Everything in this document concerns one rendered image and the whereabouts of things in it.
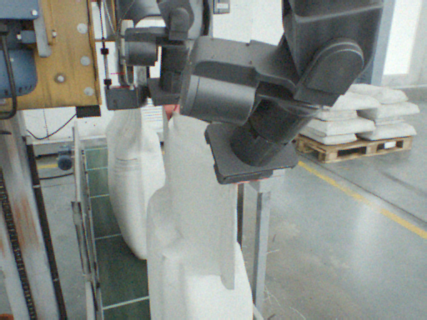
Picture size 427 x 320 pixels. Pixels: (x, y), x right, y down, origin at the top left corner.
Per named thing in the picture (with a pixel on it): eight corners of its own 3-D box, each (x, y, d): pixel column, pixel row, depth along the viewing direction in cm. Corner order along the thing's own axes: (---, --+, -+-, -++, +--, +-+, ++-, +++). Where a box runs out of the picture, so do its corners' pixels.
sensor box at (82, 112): (101, 117, 86) (100, 107, 85) (76, 118, 84) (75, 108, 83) (100, 113, 90) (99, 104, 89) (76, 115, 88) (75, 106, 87)
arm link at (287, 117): (335, 115, 29) (327, 64, 32) (260, 99, 28) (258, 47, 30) (296, 152, 35) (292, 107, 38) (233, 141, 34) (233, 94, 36)
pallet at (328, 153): (411, 149, 377) (414, 136, 372) (324, 164, 334) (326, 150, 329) (356, 130, 448) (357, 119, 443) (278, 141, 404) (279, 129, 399)
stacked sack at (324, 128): (378, 133, 347) (380, 119, 342) (326, 140, 323) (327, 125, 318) (347, 123, 384) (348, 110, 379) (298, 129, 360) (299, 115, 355)
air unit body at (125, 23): (145, 90, 82) (140, 20, 76) (124, 91, 80) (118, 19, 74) (142, 87, 85) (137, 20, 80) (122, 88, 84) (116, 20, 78)
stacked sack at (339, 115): (359, 122, 341) (361, 108, 336) (321, 124, 331) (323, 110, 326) (322, 108, 401) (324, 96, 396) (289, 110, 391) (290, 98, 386)
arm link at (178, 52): (193, 46, 65) (188, 30, 68) (156, 44, 63) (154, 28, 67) (188, 76, 70) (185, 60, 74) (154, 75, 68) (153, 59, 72)
